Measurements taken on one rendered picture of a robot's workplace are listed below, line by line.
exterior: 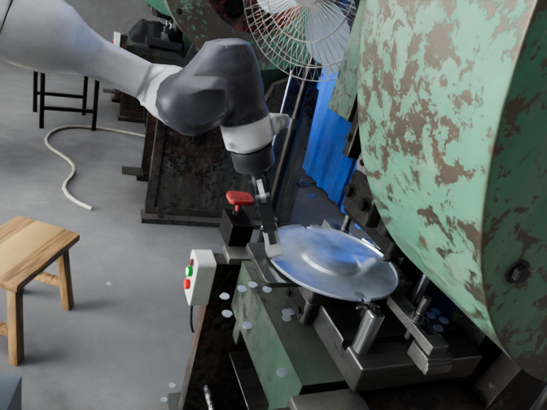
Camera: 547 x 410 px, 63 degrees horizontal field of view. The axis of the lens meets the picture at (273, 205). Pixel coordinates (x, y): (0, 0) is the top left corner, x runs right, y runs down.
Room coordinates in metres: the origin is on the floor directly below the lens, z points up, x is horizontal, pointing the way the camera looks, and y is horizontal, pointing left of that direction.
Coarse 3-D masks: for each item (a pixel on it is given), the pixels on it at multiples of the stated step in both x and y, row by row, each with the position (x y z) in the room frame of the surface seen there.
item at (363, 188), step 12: (360, 156) 0.90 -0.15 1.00; (360, 168) 0.89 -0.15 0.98; (360, 180) 0.85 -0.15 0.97; (348, 192) 0.85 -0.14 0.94; (360, 192) 0.83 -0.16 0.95; (348, 204) 0.85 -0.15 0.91; (360, 204) 0.80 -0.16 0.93; (372, 204) 0.79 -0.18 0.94; (360, 216) 0.81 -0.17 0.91; (372, 216) 0.79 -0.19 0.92; (384, 228) 0.78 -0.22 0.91
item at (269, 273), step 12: (252, 252) 0.78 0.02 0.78; (264, 252) 0.79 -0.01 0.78; (264, 264) 0.75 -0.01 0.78; (264, 276) 0.71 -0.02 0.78; (276, 276) 0.72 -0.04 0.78; (288, 288) 0.84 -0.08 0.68; (300, 288) 0.80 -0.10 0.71; (288, 300) 0.83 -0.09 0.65; (300, 300) 0.79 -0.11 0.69; (312, 300) 0.76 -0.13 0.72; (324, 300) 0.77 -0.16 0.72; (336, 300) 0.79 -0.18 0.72; (300, 312) 0.77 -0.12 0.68; (312, 312) 0.77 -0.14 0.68
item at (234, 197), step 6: (228, 192) 1.08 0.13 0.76; (234, 192) 1.09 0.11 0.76; (240, 192) 1.10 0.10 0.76; (246, 192) 1.11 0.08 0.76; (228, 198) 1.06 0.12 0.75; (234, 198) 1.05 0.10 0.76; (240, 198) 1.06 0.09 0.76; (246, 198) 1.06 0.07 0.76; (252, 198) 1.08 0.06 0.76; (234, 204) 1.04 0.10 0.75; (240, 204) 1.05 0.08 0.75; (246, 204) 1.05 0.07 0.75; (252, 204) 1.06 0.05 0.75; (234, 210) 1.07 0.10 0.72; (240, 210) 1.07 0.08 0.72
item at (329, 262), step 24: (288, 240) 0.87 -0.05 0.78; (312, 240) 0.90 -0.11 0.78; (336, 240) 0.93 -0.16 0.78; (360, 240) 0.95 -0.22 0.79; (288, 264) 0.76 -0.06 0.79; (312, 264) 0.78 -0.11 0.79; (336, 264) 0.80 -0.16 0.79; (360, 264) 0.84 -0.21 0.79; (384, 264) 0.87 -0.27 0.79; (312, 288) 0.69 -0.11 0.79; (336, 288) 0.72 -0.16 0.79; (360, 288) 0.74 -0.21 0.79; (384, 288) 0.77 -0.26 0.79
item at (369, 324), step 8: (368, 312) 0.67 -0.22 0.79; (376, 312) 0.66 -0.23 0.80; (368, 320) 0.66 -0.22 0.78; (376, 320) 0.65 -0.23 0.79; (360, 328) 0.67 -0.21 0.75; (368, 328) 0.65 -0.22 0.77; (376, 328) 0.66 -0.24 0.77; (360, 336) 0.66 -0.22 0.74; (368, 336) 0.65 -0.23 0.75; (352, 344) 0.67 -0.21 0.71; (360, 344) 0.66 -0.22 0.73; (368, 344) 0.66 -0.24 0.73; (360, 352) 0.65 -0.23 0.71; (368, 352) 0.66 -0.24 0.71
